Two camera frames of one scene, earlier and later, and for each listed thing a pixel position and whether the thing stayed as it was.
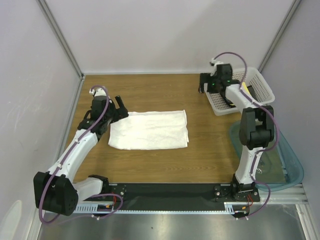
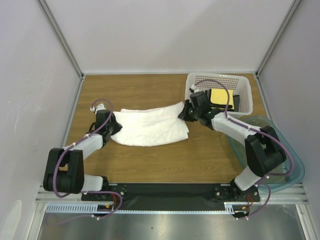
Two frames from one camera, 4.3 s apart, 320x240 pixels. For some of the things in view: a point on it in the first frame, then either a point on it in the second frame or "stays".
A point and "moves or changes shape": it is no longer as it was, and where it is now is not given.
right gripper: [204, 82] → [187, 113]
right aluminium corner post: [282, 27] stays
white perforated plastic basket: [255, 87] moves or changes shape
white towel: [153, 130] moves or changes shape
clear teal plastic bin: [278, 167] stays
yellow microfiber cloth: [233, 105] → [219, 98]
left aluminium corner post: [64, 39] stays
